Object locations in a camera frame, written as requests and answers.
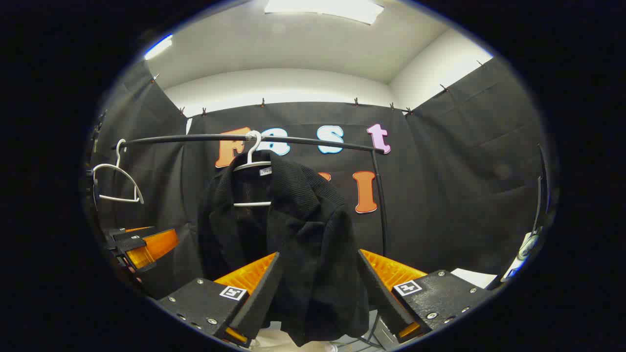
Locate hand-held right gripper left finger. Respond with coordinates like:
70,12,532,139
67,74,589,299
157,251,283,349

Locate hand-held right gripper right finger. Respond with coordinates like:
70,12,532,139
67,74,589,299
357,248,494,345

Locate white laundry hamper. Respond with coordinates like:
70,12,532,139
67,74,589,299
249,328,340,352

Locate black knit jacket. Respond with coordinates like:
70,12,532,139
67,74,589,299
197,149,371,348

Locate white plastic hanger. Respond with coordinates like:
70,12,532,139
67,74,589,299
92,139,145,205
232,130,273,207

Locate white paper sheet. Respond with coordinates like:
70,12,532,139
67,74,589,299
450,267,498,289

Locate black backdrop cloth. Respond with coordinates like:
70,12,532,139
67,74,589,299
86,56,551,299

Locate white and blue device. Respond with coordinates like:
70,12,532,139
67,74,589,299
500,231,540,283

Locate thin black stand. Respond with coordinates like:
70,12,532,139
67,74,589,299
535,143,551,235

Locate large ceiling light panel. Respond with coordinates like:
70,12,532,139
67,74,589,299
264,0,385,25

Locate black clothes rail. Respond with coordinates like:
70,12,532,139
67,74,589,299
112,133,389,257

